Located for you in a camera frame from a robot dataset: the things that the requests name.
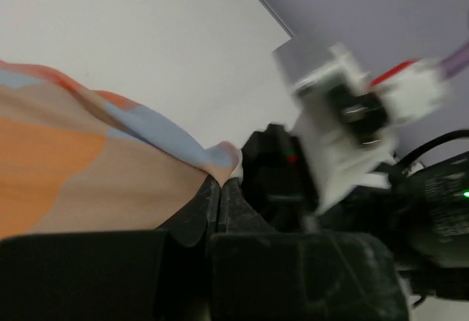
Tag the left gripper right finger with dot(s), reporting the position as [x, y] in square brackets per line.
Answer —
[261, 274]

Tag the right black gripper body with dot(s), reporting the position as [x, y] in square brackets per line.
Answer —
[421, 216]

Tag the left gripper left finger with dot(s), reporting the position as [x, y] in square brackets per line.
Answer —
[151, 274]

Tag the orange blue checked pillowcase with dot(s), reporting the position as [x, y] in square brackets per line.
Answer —
[80, 160]

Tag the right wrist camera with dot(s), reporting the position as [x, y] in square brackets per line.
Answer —
[346, 124]

